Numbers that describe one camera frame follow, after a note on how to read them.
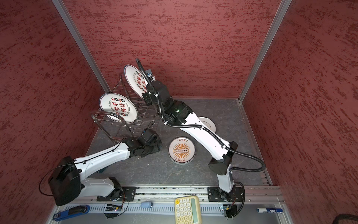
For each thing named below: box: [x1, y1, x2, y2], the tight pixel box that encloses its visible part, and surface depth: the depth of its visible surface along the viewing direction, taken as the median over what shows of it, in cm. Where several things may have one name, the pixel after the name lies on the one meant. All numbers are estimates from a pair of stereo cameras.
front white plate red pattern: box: [99, 92, 138, 124], surface depth 68 cm
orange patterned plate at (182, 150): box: [168, 136, 196, 164], surface depth 89 cm
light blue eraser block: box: [140, 201, 153, 208], surface depth 71 cm
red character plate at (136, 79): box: [123, 64, 148, 99], surface depth 68 cm
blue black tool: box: [52, 205, 91, 222], surface depth 67 cm
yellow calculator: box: [174, 195, 202, 224], surface depth 69 cm
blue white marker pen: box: [256, 207, 283, 213], surface depth 71 cm
